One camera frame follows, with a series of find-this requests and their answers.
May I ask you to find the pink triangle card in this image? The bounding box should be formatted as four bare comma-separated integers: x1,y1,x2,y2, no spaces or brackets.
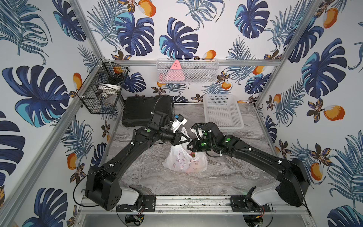
164,60,186,82

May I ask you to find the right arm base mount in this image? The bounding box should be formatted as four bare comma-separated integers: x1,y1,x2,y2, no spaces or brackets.
230,186,271,213

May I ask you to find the black tool case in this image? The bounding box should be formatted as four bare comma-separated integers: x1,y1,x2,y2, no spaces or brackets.
122,96,172,127

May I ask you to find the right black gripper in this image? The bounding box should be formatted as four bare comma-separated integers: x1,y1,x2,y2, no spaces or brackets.
184,138,216,153

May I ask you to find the white plastic bag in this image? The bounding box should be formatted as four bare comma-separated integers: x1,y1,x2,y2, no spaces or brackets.
162,143,208,173

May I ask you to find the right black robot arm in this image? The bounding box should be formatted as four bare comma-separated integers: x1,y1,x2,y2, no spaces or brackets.
188,122,311,207

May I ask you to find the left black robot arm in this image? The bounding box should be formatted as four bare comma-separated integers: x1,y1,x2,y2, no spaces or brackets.
85,95,191,211

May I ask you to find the white plastic basket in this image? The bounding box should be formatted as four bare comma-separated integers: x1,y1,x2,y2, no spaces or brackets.
203,94,244,132

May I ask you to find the black wire basket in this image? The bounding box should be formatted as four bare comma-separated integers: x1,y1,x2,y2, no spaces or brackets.
77,59,130,115

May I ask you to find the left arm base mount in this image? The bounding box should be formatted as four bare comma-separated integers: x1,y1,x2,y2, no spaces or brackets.
116,195,157,213

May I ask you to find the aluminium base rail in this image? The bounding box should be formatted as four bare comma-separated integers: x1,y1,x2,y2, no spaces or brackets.
76,194,310,215

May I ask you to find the clear wall shelf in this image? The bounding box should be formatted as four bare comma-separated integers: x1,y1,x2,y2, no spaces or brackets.
156,59,219,83

